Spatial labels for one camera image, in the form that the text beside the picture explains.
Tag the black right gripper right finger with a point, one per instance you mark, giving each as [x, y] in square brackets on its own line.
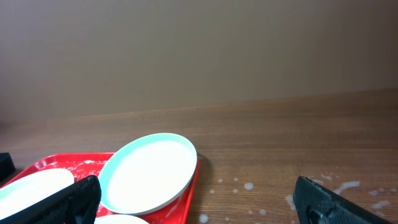
[316, 204]

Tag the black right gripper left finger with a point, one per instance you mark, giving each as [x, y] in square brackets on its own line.
[75, 204]

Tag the light blue plate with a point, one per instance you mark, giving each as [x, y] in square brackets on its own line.
[119, 219]
[147, 174]
[33, 188]

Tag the light blue plate top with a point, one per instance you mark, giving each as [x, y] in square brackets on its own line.
[147, 174]

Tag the black soap water tray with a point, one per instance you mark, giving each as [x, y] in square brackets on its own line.
[6, 165]

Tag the red plastic tray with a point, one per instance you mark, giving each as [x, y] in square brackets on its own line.
[82, 164]

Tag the light blue plate bottom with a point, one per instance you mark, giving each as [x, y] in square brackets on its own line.
[119, 219]

